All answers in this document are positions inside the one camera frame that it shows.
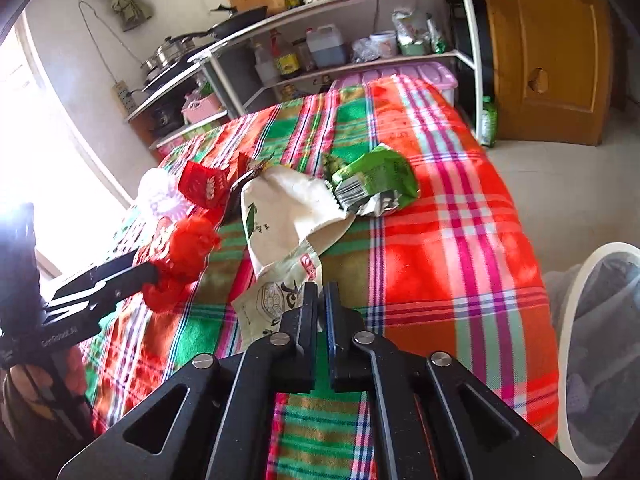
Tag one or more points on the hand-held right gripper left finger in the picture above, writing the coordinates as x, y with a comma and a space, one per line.
313, 310

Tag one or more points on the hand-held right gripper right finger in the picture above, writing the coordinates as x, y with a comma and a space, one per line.
330, 320

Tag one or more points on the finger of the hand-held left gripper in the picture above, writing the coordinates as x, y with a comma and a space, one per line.
135, 280
100, 270

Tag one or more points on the red plastic bag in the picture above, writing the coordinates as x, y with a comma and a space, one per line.
187, 245

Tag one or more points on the cream paper bag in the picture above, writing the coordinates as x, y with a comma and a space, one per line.
280, 205

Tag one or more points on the red snack wrapper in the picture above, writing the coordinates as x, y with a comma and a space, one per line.
202, 185

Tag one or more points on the white trash bin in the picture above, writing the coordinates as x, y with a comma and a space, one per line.
600, 340

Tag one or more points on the person's left hand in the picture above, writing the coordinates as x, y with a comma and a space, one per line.
76, 372

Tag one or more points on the white foam fruit net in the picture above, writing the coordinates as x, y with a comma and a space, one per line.
160, 192

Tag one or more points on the bright window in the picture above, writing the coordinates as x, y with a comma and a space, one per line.
30, 160

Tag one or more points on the dark brown wrapper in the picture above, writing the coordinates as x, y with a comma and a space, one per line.
247, 180

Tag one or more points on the green snack packet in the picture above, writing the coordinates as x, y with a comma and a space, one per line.
380, 175

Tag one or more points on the plaid tablecloth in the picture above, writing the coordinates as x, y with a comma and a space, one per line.
450, 210

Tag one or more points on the dark kitchen appliance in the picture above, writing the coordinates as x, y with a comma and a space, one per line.
165, 120

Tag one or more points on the power strip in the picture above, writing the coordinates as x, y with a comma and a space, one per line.
124, 99

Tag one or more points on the pink plastic basket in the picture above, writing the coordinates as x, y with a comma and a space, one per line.
202, 109

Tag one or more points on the black induction cooker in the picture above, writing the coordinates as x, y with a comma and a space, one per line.
170, 77

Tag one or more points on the steel steamer pot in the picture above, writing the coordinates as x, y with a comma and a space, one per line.
167, 55

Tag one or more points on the clear plastic bottle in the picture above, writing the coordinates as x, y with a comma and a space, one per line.
265, 67

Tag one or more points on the pink lidded storage box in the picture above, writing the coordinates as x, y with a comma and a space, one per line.
400, 74

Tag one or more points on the red cap bottle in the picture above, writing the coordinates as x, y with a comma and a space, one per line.
285, 60

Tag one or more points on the green bottle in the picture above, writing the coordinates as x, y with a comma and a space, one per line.
490, 122

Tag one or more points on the glass jar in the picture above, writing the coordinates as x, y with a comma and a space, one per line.
304, 55

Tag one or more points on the translucent jug dark liquid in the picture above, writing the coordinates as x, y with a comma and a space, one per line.
327, 50

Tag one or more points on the clear plastic bag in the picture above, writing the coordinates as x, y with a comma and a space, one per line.
361, 51

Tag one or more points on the white plastic tub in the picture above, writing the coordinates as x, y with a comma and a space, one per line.
382, 44

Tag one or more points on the black frying pan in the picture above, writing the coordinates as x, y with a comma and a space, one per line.
240, 22

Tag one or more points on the green bowl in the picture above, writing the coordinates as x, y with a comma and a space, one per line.
412, 50

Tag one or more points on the white plastic bag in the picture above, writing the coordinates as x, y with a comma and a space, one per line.
407, 25

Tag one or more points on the wooden door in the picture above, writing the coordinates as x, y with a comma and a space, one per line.
545, 50

